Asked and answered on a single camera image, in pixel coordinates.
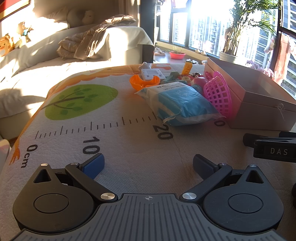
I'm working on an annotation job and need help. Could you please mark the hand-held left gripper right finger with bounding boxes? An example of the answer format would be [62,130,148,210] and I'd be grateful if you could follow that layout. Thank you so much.
[180,154,264,202]

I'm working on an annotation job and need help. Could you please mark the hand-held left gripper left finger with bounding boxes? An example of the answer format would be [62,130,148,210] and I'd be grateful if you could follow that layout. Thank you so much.
[33,153,118,202]

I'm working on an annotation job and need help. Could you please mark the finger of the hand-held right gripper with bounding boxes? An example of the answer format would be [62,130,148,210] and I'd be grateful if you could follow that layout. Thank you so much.
[243,133,264,147]
[254,131,296,164]

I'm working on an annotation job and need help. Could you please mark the cardboard box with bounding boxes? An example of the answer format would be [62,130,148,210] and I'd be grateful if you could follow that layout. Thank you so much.
[204,57,296,130]

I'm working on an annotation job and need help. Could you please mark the pink plastic basket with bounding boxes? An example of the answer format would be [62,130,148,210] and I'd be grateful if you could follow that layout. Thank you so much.
[203,71,233,120]

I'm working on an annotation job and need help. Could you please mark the blue cloth plastic packet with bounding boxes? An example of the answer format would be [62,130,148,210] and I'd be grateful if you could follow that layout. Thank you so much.
[134,81,226,127]

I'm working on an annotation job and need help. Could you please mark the pink ball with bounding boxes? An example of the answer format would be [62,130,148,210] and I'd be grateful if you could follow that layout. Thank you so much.
[193,77,208,87]

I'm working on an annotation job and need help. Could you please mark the orange plastic half shell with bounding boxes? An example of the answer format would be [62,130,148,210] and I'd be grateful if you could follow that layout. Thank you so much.
[129,75,160,91]

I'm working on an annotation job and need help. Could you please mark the yellow toy block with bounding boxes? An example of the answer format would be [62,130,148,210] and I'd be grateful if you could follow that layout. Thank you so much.
[181,61,192,76]

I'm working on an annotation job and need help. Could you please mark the teal toy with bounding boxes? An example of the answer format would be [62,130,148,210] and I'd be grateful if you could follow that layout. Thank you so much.
[161,71,179,84]

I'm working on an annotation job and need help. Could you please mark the white toy block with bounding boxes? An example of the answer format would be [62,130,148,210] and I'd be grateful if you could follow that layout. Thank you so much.
[140,68,165,81]

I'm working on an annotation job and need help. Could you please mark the printed ruler mat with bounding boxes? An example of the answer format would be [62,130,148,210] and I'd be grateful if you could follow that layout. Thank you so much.
[0,62,296,241]

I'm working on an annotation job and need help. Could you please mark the potted pink orchid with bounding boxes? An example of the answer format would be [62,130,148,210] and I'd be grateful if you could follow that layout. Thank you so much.
[246,60,274,79]

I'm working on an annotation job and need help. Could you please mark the potted palm plant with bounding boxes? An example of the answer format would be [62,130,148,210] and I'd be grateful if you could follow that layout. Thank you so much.
[218,0,278,63]

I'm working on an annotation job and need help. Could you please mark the hanging laundry cloth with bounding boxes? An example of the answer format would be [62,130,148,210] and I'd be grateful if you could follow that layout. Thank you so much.
[264,35,296,77]

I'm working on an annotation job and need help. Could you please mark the red plastic basin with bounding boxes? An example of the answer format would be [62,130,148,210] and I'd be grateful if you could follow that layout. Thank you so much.
[169,51,186,60]

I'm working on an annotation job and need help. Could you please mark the white sofa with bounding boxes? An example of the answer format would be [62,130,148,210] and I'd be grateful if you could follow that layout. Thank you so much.
[0,23,154,139]

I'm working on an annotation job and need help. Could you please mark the beige crumpled blanket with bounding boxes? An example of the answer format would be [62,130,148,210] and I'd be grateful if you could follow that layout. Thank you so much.
[57,14,137,60]

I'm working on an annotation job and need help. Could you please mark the lion plush toy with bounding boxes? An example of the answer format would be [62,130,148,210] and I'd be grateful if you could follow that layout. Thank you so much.
[0,35,14,57]

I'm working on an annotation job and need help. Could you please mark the beige plush toy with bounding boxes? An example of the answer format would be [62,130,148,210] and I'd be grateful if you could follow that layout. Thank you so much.
[67,9,95,29]

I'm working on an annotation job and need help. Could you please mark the small toy figures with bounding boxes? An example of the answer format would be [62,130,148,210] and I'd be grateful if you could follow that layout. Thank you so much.
[14,22,31,47]

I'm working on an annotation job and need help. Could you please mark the red framed picture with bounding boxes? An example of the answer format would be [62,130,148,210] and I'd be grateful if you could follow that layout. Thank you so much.
[0,0,31,22]

